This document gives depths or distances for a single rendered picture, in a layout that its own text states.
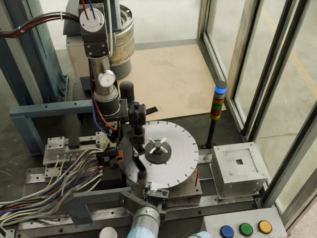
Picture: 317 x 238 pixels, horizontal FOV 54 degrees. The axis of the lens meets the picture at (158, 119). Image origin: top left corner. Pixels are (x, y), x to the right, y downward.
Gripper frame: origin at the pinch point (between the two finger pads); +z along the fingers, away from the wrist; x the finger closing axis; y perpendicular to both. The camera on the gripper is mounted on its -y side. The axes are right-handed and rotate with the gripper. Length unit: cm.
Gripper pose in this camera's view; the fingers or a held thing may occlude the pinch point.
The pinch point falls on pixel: (149, 184)
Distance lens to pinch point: 112.7
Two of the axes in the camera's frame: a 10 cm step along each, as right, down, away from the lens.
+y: 9.9, 1.2, -0.8
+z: 1.1, -2.6, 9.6
